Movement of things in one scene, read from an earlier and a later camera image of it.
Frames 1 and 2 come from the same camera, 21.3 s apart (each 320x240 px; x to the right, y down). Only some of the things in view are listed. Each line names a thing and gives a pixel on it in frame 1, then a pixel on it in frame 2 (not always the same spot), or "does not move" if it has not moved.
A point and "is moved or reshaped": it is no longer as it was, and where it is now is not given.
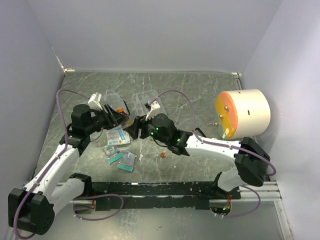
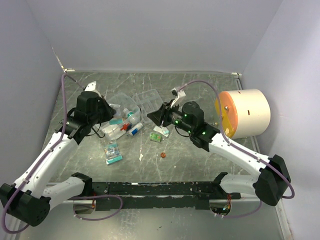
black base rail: [159, 194] does not move
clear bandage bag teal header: [127, 161] is moved or reshaped
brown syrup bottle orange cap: [120, 110] is moved or reshaped
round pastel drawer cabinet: [243, 113] does not move
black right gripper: [140, 123] to [158, 116]
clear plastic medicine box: [116, 102] is moved or reshaped
